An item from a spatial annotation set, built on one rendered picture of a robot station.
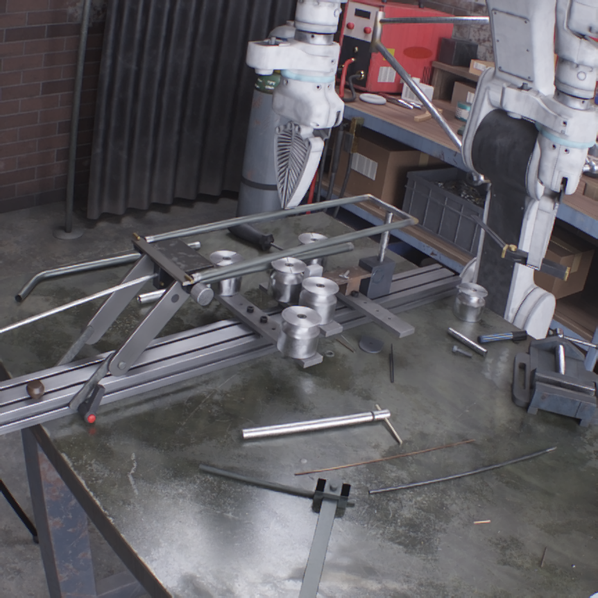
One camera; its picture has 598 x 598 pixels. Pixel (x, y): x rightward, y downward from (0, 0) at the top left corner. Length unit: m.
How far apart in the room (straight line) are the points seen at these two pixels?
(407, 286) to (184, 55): 2.46
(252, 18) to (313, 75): 2.78
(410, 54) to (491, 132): 1.72
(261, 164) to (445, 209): 0.74
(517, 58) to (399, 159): 1.42
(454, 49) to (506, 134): 1.77
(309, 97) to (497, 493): 0.54
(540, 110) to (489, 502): 0.49
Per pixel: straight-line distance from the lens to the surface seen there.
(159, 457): 0.84
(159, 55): 3.43
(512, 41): 1.43
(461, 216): 2.59
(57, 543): 1.33
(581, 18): 0.93
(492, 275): 1.69
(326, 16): 0.95
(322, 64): 0.95
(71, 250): 3.34
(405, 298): 1.19
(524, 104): 0.97
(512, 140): 1.49
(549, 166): 0.95
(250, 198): 2.97
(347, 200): 1.11
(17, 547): 1.92
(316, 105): 0.95
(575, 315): 2.41
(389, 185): 2.80
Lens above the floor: 1.43
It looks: 29 degrees down
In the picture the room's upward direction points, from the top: 10 degrees clockwise
